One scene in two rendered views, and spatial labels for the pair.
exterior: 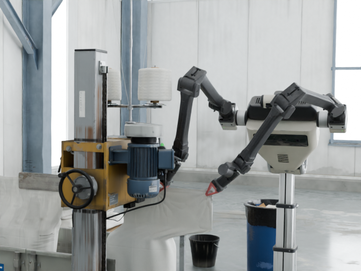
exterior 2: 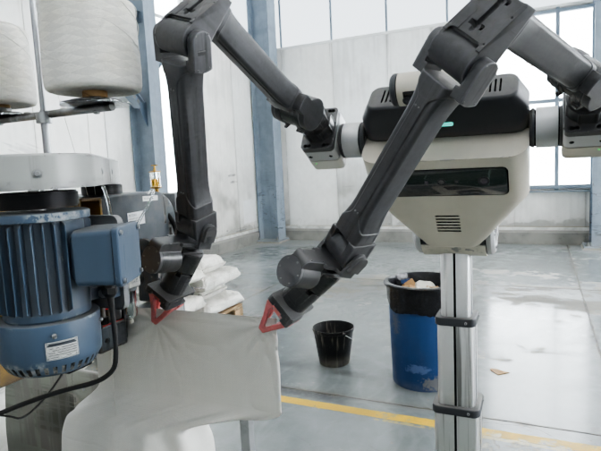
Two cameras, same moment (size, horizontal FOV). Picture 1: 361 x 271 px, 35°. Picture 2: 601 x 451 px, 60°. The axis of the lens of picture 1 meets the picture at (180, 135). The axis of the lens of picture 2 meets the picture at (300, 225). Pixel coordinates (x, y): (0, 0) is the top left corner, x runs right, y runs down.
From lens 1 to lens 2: 194 cm
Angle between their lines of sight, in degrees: 5
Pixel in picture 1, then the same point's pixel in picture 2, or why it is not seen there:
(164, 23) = (296, 72)
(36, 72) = (147, 129)
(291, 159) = (468, 225)
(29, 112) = (143, 174)
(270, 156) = (419, 219)
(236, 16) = (374, 57)
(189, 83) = (177, 29)
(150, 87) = (58, 47)
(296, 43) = not seen: hidden behind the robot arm
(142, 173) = (21, 306)
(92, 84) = not seen: outside the picture
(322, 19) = not seen: hidden behind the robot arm
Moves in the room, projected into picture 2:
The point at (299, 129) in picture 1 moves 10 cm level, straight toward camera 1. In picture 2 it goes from (488, 153) to (492, 153)
